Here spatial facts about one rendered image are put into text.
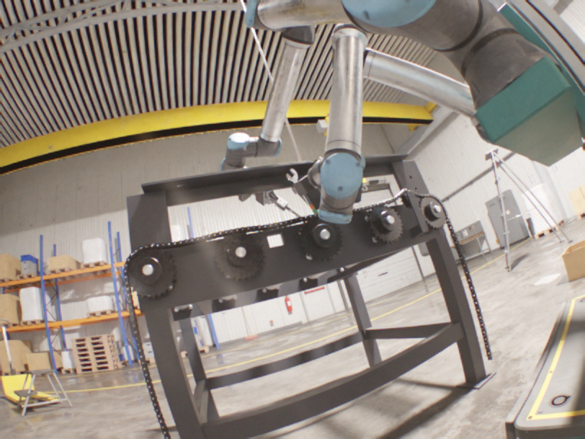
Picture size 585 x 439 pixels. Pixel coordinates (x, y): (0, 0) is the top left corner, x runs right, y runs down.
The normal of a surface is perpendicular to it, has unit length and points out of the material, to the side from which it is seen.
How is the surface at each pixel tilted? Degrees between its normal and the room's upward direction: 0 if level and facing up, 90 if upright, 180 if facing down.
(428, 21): 170
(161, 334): 90
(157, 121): 90
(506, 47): 70
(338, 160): 95
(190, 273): 90
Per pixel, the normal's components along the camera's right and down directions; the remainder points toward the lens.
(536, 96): -0.86, 0.10
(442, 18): 0.28, 0.91
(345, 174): -0.10, -0.19
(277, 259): 0.26, -0.37
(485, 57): -0.93, -0.19
